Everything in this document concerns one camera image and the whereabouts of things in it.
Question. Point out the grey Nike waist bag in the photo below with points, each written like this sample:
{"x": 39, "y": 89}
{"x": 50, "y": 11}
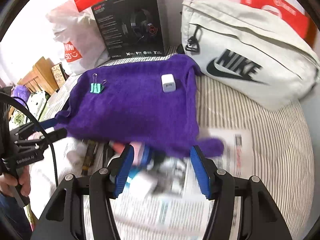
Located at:
{"x": 250, "y": 50}

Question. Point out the black gold rectangular box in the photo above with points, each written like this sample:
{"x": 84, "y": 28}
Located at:
{"x": 91, "y": 151}

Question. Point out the mint green binder clip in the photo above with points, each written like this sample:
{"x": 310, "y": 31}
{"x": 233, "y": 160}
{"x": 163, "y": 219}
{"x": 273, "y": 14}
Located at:
{"x": 97, "y": 87}

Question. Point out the pink tube white cap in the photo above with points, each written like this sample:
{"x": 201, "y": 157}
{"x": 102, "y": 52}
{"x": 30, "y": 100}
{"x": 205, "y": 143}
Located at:
{"x": 117, "y": 146}

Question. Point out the red paper bag white handles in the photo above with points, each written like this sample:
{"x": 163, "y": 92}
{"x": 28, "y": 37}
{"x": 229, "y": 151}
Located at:
{"x": 297, "y": 19}

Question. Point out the white patterned bedding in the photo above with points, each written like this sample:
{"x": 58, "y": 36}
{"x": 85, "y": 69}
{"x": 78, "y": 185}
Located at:
{"x": 35, "y": 103}

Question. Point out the black headset box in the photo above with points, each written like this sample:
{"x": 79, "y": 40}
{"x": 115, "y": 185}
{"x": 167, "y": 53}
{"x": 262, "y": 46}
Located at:
{"x": 133, "y": 28}

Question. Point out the striped mattress cover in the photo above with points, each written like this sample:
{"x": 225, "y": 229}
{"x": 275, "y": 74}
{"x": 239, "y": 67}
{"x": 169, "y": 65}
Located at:
{"x": 282, "y": 151}

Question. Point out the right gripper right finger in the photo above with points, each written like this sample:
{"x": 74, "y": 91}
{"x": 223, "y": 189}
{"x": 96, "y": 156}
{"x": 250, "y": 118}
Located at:
{"x": 219, "y": 186}

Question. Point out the blue white cylinder bottle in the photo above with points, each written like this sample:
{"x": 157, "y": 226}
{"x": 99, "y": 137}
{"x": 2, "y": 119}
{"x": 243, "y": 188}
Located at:
{"x": 163, "y": 175}

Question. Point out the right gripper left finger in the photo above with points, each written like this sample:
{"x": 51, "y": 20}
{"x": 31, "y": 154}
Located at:
{"x": 106, "y": 184}

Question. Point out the white tape roll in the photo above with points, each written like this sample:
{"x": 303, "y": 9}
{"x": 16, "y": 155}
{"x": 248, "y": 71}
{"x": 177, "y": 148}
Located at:
{"x": 76, "y": 156}

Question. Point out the purple plush toy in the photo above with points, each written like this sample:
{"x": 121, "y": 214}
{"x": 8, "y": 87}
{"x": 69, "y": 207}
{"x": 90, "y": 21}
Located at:
{"x": 22, "y": 93}

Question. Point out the black rectangular bar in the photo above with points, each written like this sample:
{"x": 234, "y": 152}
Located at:
{"x": 108, "y": 153}

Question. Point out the white charger cube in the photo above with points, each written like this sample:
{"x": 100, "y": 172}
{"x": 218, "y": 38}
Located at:
{"x": 168, "y": 83}

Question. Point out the white Miniso plastic bag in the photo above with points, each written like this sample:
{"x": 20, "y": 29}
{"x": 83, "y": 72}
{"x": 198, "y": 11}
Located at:
{"x": 84, "y": 48}

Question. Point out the patterned book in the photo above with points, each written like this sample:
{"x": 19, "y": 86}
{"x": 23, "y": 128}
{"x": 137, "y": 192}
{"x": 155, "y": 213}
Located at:
{"x": 59, "y": 74}

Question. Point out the newspaper sheet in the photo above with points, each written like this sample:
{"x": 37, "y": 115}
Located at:
{"x": 160, "y": 201}

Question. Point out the left hand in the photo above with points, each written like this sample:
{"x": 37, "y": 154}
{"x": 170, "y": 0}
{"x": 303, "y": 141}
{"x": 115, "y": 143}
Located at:
{"x": 7, "y": 180}

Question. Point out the purple towel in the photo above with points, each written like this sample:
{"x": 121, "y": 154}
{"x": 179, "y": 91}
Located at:
{"x": 134, "y": 108}

